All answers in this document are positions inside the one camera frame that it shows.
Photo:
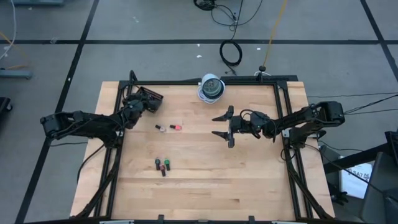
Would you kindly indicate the clear white nail polish bottle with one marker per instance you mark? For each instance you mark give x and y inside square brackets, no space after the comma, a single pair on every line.
[161,128]

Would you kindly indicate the black mesh basket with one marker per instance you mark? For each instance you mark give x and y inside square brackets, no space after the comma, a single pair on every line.
[158,102]

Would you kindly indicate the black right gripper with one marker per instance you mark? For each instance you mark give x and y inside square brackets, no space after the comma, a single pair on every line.
[241,124]

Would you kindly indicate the red nail polish bottle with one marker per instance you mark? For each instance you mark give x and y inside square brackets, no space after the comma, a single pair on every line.
[163,170]

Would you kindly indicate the pink nail polish bottle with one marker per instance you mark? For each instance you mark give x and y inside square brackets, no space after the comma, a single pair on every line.
[176,127]

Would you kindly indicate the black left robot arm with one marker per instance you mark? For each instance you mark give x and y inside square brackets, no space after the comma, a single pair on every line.
[87,124]

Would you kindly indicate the black stand with chair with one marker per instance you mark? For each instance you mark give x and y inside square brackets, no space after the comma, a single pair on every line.
[382,186]

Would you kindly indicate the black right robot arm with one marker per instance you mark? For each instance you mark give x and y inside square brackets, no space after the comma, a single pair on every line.
[304,118]

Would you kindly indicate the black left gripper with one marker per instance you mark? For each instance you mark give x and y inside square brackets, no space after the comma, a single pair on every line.
[134,105]

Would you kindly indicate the grey floor base plate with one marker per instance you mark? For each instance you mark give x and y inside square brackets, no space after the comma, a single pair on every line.
[15,73]

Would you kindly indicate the black aluminium table frame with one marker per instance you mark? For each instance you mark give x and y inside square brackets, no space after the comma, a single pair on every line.
[174,82]

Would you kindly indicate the white printed box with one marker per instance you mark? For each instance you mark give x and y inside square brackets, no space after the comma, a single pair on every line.
[354,183]

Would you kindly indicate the green nail polish bottle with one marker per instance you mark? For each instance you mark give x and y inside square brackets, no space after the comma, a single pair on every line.
[167,164]

